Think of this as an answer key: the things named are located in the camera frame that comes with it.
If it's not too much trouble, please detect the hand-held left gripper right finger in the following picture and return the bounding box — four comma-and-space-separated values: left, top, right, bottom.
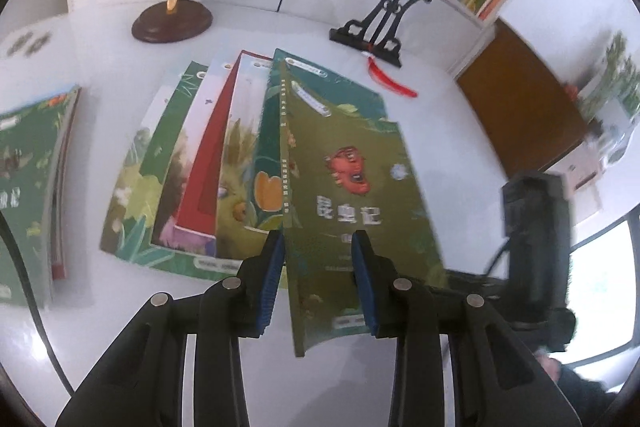
350, 229, 583, 427

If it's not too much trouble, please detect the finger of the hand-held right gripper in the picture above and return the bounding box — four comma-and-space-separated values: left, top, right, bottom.
435, 270, 510, 308

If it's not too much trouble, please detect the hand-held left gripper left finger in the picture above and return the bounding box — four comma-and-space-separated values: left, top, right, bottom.
56, 229, 287, 427

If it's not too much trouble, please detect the red cartoon man book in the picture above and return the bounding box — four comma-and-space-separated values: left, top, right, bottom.
174, 49, 246, 238

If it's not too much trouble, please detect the white and pink book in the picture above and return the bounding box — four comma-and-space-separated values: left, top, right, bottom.
149, 54, 241, 250

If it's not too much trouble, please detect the olive green red insect book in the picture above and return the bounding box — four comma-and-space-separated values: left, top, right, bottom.
277, 59, 448, 358

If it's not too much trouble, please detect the pale green leafy book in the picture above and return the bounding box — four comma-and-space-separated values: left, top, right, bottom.
99, 59, 251, 282

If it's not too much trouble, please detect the green bordered book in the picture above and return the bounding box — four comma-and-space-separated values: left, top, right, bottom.
139, 59, 211, 188

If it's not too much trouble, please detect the green yellow insect book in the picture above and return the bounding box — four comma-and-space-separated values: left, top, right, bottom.
0, 84, 82, 308

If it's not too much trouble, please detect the person's right forearm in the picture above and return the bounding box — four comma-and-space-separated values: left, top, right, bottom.
537, 352, 613, 413

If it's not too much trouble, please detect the white cardboard box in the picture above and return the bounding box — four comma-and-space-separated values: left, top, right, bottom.
562, 152, 603, 208

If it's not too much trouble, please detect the brown wooden panel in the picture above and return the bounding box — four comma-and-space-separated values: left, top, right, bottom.
452, 19, 593, 178

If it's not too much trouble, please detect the green potted plant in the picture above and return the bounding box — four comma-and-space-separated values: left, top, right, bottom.
580, 32, 640, 118

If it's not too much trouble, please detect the red tassel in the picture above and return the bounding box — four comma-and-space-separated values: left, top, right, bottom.
364, 52, 418, 98

